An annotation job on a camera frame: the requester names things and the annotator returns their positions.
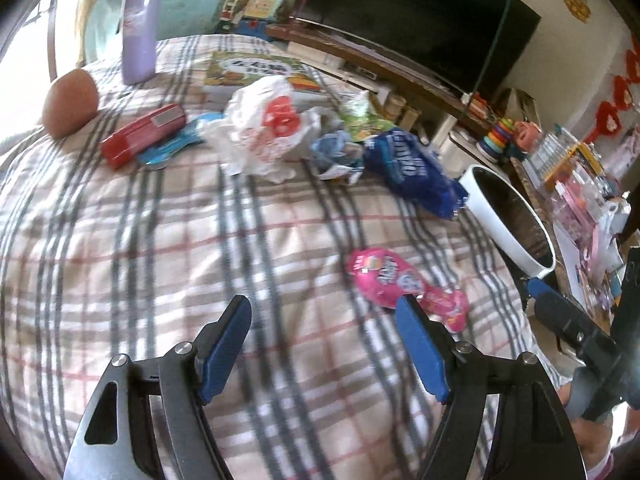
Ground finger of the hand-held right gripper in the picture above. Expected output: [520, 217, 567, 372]
[617, 245, 640, 341]
[525, 277, 618, 361]

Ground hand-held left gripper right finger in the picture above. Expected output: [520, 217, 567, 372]
[395, 294, 588, 480]

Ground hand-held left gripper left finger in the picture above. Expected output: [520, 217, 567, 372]
[62, 295, 253, 480]

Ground pink wrapper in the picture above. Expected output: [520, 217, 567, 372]
[348, 248, 469, 333]

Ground white bin with black liner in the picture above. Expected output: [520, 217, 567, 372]
[458, 165, 557, 278]

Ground blue white wrapper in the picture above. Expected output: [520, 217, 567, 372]
[309, 130, 366, 184]

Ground light blue wrapper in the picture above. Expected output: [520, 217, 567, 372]
[137, 115, 221, 171]

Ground white plastic bag red print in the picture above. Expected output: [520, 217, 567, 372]
[202, 76, 323, 184]

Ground person's right hand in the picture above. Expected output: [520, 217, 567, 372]
[556, 380, 618, 466]

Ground clear plastic storage boxes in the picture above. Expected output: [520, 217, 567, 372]
[530, 125, 640, 286]

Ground marble counter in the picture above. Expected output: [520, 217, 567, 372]
[510, 160, 591, 311]

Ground blue cookie packet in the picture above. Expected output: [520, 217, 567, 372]
[362, 127, 468, 219]

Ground pink toy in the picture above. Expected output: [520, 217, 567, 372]
[512, 121, 543, 153]

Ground red heart hanging decoration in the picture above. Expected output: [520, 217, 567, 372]
[587, 42, 640, 146]

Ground open cardboard box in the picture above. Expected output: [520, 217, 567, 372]
[495, 87, 536, 121]

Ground red cylindrical packet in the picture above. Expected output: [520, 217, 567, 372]
[101, 103, 187, 170]

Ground small green packet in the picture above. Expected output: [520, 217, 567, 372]
[339, 91, 398, 142]

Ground children's picture book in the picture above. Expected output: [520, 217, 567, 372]
[202, 51, 323, 103]

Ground orange grapefruit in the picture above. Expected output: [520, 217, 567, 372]
[41, 70, 100, 138]

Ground black television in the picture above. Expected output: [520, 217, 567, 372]
[292, 0, 542, 98]

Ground purple thermos bottle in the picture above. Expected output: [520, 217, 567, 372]
[121, 0, 166, 86]

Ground teal cloth covered chair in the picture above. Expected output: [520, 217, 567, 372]
[82, 0, 223, 63]

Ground yellow white toy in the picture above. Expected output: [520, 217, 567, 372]
[240, 0, 286, 23]

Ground rainbow stacking ring toy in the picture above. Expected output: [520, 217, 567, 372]
[476, 117, 516, 163]

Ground window door frame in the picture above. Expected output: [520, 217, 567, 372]
[0, 0, 81, 111]

